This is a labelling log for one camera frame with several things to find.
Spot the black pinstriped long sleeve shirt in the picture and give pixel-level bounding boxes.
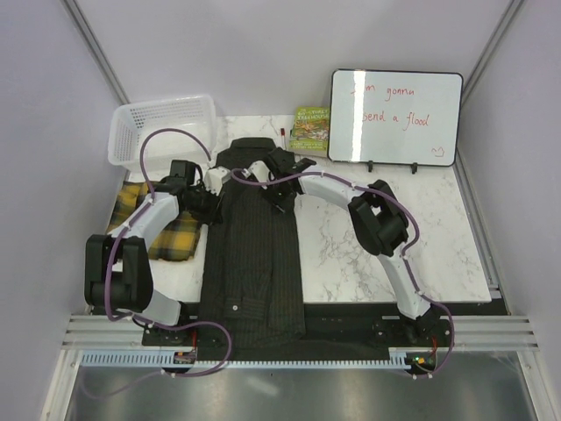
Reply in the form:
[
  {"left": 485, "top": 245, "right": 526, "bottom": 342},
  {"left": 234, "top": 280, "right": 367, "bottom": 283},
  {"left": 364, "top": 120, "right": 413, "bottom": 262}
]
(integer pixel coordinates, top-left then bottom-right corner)
[{"left": 199, "top": 136, "right": 307, "bottom": 350}]

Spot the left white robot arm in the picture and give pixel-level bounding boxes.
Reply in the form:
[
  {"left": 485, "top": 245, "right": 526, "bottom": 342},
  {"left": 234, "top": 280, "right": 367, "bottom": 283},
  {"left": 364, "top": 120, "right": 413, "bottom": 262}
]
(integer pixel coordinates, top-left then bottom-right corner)
[{"left": 84, "top": 160, "right": 230, "bottom": 345}]

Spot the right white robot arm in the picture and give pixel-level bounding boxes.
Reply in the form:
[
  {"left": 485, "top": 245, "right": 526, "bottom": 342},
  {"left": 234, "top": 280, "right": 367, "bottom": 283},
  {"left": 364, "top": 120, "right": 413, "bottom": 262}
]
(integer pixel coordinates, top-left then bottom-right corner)
[{"left": 249, "top": 148, "right": 439, "bottom": 346}]

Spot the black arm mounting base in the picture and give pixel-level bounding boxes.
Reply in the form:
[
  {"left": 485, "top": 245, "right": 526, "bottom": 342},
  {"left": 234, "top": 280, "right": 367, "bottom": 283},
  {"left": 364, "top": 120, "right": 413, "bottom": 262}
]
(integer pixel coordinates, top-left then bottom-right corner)
[{"left": 138, "top": 297, "right": 450, "bottom": 360}]

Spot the yellow plaid folded shirt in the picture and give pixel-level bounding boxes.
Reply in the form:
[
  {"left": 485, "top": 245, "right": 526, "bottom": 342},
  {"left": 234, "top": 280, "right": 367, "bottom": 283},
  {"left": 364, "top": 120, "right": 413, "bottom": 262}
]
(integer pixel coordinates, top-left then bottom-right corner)
[{"left": 106, "top": 182, "right": 202, "bottom": 262}]

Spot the green children's book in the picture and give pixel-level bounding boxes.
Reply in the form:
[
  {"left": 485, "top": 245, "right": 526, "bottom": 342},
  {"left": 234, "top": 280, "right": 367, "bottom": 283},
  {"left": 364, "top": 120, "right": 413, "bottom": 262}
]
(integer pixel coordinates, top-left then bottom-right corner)
[{"left": 287, "top": 106, "right": 330, "bottom": 158}]

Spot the red whiteboard marker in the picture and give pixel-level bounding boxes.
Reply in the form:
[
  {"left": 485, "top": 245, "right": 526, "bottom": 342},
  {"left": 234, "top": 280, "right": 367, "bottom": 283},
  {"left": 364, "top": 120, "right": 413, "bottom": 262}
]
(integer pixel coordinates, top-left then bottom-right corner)
[{"left": 280, "top": 128, "right": 287, "bottom": 149}]

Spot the white plastic basket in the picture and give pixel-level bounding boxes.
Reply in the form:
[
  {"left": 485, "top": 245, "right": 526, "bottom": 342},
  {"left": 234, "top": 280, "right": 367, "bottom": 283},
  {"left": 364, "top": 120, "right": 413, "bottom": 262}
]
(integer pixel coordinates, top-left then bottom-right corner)
[{"left": 108, "top": 95, "right": 217, "bottom": 172}]

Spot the whiteboard with red writing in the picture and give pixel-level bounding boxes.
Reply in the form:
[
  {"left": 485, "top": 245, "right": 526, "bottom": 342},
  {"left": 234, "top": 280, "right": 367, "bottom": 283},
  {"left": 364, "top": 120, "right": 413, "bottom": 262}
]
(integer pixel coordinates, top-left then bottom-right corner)
[{"left": 328, "top": 69, "right": 464, "bottom": 168}]

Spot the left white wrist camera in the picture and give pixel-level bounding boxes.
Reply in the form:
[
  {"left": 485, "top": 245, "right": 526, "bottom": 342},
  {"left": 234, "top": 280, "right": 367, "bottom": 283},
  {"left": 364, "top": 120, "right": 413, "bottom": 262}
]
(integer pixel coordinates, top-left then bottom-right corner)
[{"left": 203, "top": 163, "right": 231, "bottom": 196}]

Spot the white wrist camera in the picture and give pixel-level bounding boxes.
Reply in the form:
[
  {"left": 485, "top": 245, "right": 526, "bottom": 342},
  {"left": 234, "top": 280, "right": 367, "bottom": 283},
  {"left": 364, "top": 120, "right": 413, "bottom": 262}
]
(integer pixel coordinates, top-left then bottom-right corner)
[
  {"left": 242, "top": 161, "right": 271, "bottom": 183},
  {"left": 203, "top": 163, "right": 231, "bottom": 196}
]

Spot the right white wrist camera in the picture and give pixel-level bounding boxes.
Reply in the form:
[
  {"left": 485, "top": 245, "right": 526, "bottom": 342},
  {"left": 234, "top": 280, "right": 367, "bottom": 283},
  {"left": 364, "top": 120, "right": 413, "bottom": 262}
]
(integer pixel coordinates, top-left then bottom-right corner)
[{"left": 242, "top": 161, "right": 271, "bottom": 183}]

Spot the white slotted cable duct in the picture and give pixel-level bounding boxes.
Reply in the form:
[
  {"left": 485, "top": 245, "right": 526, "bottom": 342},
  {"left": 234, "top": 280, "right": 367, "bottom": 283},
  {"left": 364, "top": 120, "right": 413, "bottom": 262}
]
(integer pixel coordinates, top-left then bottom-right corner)
[{"left": 80, "top": 350, "right": 413, "bottom": 370}]

